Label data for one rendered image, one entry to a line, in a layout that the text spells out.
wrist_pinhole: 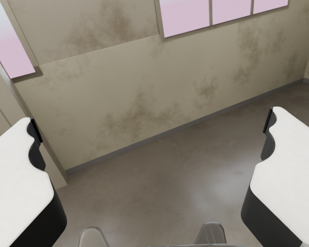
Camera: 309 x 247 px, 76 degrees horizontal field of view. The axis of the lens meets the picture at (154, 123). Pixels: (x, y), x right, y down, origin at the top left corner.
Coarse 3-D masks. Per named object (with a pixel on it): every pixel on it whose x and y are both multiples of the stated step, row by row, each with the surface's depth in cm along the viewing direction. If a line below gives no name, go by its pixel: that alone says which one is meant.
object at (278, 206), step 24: (288, 120) 9; (264, 144) 9; (288, 144) 8; (264, 168) 7; (288, 168) 7; (264, 192) 6; (288, 192) 6; (264, 216) 6; (288, 216) 5; (264, 240) 6; (288, 240) 5
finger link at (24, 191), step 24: (24, 120) 10; (0, 144) 9; (24, 144) 8; (0, 168) 7; (24, 168) 7; (0, 192) 6; (24, 192) 6; (48, 192) 6; (0, 216) 6; (24, 216) 6; (48, 216) 6; (0, 240) 5; (24, 240) 5; (48, 240) 6
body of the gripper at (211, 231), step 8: (208, 224) 5; (216, 224) 5; (88, 232) 5; (96, 232) 5; (200, 232) 5; (208, 232) 5; (216, 232) 5; (224, 232) 5; (80, 240) 5; (88, 240) 5; (96, 240) 5; (104, 240) 5; (200, 240) 5; (208, 240) 5; (216, 240) 5; (224, 240) 5
